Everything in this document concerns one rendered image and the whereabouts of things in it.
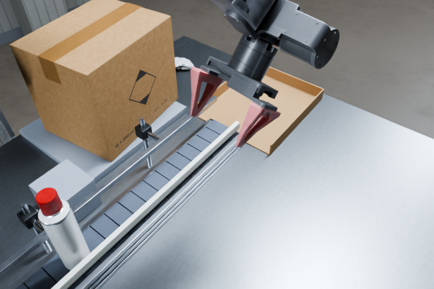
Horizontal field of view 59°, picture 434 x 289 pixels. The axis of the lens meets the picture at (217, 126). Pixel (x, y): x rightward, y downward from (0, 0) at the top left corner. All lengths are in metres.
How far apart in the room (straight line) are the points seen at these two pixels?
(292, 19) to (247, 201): 0.52
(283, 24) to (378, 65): 2.55
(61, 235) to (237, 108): 0.65
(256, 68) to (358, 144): 0.61
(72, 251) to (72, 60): 0.39
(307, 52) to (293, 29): 0.04
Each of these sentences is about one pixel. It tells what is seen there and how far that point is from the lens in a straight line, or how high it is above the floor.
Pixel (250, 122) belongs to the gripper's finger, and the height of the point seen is 1.22.
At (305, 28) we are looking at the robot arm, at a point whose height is 1.34.
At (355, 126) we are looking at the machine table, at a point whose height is 0.83.
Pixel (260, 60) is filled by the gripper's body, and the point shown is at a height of 1.28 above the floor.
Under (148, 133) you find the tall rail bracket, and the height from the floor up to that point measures 0.96.
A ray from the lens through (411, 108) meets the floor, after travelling 2.74.
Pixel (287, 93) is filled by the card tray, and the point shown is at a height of 0.83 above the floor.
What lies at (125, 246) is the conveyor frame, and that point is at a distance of 0.83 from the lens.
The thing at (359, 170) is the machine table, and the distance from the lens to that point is 1.05.
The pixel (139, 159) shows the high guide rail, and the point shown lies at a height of 0.96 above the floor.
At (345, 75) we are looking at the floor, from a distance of 2.87.
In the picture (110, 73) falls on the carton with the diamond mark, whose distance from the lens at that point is 0.89.
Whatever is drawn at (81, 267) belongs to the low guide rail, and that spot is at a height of 0.92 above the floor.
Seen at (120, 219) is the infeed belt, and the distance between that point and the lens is 0.87.
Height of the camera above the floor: 1.58
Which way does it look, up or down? 43 degrees down
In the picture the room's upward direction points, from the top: straight up
